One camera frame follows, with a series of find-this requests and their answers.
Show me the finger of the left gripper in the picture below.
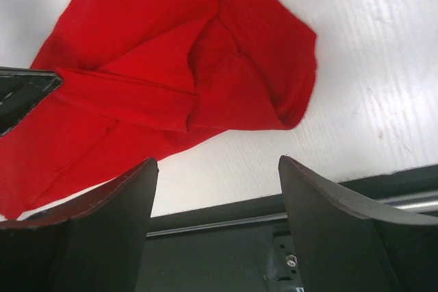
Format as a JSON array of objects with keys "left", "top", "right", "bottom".
[{"left": 1, "top": 67, "right": 64, "bottom": 136}]

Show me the red t shirt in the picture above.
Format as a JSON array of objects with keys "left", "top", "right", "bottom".
[{"left": 1, "top": 0, "right": 317, "bottom": 219}]

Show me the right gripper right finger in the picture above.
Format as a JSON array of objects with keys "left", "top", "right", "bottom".
[{"left": 279, "top": 156, "right": 437, "bottom": 291}]

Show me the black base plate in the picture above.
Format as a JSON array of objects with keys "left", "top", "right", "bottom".
[{"left": 136, "top": 166, "right": 437, "bottom": 291}]

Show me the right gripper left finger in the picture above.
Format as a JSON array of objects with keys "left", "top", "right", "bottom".
[{"left": 1, "top": 159, "right": 159, "bottom": 291}]

